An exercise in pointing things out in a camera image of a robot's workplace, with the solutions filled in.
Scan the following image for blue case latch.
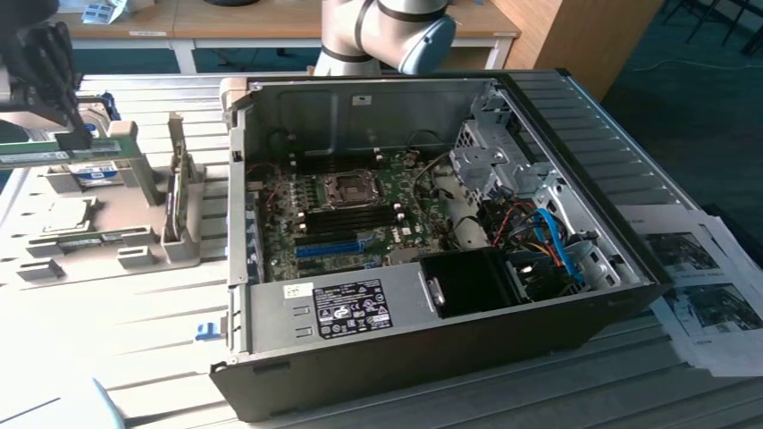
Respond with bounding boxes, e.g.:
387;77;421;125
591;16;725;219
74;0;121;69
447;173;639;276
195;320;227;344

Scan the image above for white floor cable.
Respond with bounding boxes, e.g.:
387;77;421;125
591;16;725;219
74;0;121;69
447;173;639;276
629;55;763;73

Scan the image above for light blue rounded object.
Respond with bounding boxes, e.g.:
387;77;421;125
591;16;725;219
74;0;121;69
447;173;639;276
0;376;129;429

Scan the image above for black open PC case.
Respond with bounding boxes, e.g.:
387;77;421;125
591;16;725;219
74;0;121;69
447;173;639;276
207;66;676;425

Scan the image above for disk caddy with blue clip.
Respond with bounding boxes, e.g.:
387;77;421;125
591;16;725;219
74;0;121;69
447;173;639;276
73;90;119;140

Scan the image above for wooden desk with white frame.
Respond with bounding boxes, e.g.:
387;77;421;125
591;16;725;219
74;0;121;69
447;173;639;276
58;0;523;76

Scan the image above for black RAM slot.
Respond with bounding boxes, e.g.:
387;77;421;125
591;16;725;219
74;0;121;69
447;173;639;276
307;223;405;236
303;206;399;219
305;218;403;230
304;213;400;224
292;159;384;174
289;150;381;164

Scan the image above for hard disk with blue label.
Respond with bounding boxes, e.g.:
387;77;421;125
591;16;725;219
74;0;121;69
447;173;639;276
69;161;125;189

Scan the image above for upright graphics card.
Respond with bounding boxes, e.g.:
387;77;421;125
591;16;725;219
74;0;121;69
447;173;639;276
161;114;193;245

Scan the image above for wooden cabinet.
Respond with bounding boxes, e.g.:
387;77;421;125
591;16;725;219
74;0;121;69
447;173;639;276
492;0;664;103

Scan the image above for printed paper sheet with photos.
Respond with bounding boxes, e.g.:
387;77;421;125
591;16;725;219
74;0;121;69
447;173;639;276
624;206;763;341
669;328;763;380

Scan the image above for blue expansion slot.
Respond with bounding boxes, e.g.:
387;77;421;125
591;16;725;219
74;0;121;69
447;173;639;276
295;239;361;254
296;246;365;262

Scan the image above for black chair legs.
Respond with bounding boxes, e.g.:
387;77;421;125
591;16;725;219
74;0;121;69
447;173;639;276
660;0;763;57

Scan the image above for white sleeved wire bundle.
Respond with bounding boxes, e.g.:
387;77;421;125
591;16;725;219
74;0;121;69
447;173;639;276
432;172;495;250

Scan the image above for silver metal disk bay cage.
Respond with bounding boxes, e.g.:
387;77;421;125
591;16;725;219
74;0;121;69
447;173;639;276
447;79;575;203

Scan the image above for green Dell motherboard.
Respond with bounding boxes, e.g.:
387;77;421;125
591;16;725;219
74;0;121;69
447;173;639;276
248;149;461;283

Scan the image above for silver CPU chip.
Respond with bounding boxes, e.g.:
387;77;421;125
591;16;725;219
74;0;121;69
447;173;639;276
41;198;101;234

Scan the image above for green RAM stick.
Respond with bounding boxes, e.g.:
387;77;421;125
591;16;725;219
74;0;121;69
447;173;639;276
28;231;155;252
0;137;124;168

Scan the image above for grey power supply with label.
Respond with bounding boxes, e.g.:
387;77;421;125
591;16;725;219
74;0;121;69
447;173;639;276
245;262;445;355

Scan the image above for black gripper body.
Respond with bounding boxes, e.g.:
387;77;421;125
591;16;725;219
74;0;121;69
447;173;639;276
0;0;80;127

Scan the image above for beige parts rack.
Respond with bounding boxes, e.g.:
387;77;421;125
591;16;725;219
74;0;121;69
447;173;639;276
0;111;211;292

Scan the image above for red yellow power wires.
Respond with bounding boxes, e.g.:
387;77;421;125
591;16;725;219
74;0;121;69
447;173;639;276
499;203;571;269

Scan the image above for black fan shroud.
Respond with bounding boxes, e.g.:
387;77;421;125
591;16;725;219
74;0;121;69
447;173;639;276
419;247;521;319

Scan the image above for papers on desk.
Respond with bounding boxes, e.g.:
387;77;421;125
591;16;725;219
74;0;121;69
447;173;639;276
78;0;140;26

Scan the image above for blue flat SATA wire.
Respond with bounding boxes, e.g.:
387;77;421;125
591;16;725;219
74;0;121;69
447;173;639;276
533;206;589;283

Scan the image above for CPU socket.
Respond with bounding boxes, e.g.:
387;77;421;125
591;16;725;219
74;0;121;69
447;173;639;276
317;172;384;212

